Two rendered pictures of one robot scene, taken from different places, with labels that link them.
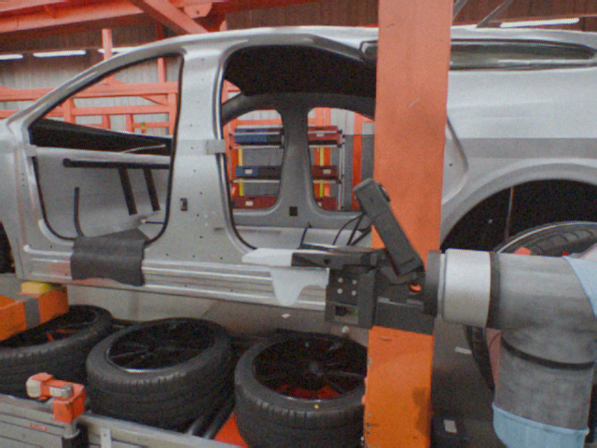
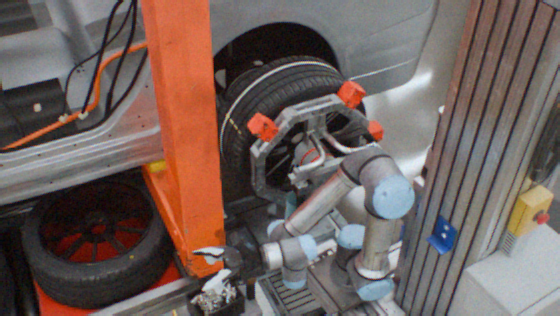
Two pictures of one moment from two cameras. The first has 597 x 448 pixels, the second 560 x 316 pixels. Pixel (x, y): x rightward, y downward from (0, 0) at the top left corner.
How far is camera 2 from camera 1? 1.50 m
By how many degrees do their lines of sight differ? 51
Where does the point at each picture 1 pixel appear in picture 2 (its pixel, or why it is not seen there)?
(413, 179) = (199, 129)
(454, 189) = not seen: hidden behind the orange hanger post
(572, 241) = (284, 98)
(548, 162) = (260, 14)
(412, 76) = (189, 71)
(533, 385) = (294, 275)
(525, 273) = (290, 253)
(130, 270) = not seen: outside the picture
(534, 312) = (293, 262)
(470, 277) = (276, 260)
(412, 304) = (258, 268)
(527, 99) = not seen: outside the picture
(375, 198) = (241, 246)
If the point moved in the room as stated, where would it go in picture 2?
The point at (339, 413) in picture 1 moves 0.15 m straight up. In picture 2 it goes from (150, 252) to (146, 230)
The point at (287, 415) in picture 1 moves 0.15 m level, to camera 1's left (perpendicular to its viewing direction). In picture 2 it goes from (114, 275) to (82, 295)
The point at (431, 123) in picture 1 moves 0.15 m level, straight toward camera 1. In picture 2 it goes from (206, 96) to (219, 124)
